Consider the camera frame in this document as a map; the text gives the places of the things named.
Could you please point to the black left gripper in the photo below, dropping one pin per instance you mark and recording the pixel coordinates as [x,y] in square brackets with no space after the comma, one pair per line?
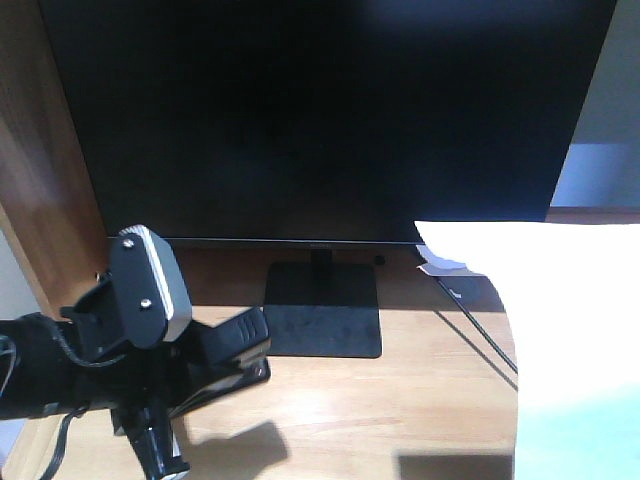
[91,335]

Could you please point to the white paper sheet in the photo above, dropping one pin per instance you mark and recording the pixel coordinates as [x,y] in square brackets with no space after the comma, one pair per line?
[571,295]

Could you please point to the black stapler orange button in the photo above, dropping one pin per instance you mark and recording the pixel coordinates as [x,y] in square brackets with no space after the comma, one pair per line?
[204,364]

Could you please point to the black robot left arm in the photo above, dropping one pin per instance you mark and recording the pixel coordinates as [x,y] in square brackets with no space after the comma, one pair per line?
[48,374]

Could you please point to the black computer monitor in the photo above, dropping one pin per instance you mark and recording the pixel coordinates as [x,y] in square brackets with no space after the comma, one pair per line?
[331,126]

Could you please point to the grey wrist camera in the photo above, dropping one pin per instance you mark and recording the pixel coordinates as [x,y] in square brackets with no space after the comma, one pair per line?
[151,295]

